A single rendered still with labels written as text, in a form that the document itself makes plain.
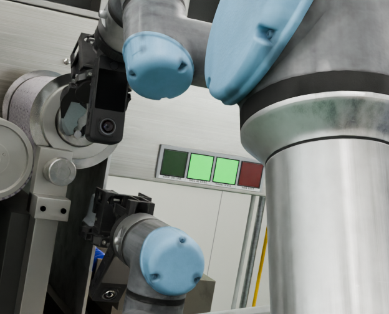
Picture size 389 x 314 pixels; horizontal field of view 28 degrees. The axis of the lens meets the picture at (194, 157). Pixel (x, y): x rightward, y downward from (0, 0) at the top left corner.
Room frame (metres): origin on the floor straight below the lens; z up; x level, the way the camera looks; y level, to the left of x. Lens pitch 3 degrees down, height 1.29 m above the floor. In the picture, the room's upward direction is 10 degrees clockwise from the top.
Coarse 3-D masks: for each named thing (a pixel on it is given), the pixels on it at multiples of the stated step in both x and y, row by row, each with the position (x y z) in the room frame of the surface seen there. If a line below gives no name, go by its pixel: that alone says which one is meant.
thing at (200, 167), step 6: (192, 156) 1.62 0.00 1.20; (198, 156) 1.63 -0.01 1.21; (204, 156) 1.63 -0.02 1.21; (192, 162) 1.62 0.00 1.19; (198, 162) 1.63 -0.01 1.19; (204, 162) 1.63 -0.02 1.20; (210, 162) 1.64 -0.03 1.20; (192, 168) 1.62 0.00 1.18; (198, 168) 1.63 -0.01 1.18; (204, 168) 1.63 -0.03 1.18; (210, 168) 1.64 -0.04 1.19; (192, 174) 1.62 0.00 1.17; (198, 174) 1.63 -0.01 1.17; (204, 174) 1.64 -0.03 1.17
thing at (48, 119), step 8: (56, 96) 1.17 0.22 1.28; (48, 104) 1.16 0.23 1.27; (56, 104) 1.17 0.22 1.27; (48, 112) 1.16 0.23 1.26; (56, 112) 1.17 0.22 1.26; (48, 120) 1.16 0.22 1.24; (48, 128) 1.17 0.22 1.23; (48, 136) 1.17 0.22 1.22; (56, 136) 1.17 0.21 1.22; (56, 144) 1.17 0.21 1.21; (64, 144) 1.18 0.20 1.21; (96, 144) 1.20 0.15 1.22; (80, 152) 1.19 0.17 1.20; (88, 152) 1.19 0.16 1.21; (96, 152) 1.20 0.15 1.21
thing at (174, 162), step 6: (168, 150) 1.60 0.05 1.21; (168, 156) 1.60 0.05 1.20; (174, 156) 1.61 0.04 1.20; (180, 156) 1.61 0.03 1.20; (186, 156) 1.62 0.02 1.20; (168, 162) 1.60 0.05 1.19; (174, 162) 1.61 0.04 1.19; (180, 162) 1.61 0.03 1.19; (162, 168) 1.60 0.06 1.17; (168, 168) 1.60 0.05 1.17; (174, 168) 1.61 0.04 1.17; (180, 168) 1.61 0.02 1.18; (168, 174) 1.60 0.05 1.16; (174, 174) 1.61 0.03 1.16; (180, 174) 1.61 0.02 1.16
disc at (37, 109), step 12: (48, 84) 1.17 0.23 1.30; (60, 84) 1.18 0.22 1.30; (36, 96) 1.17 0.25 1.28; (48, 96) 1.17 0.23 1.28; (36, 108) 1.17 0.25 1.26; (36, 120) 1.17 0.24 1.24; (36, 132) 1.17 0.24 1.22; (36, 144) 1.17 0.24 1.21; (48, 144) 1.18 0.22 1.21; (96, 156) 1.21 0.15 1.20
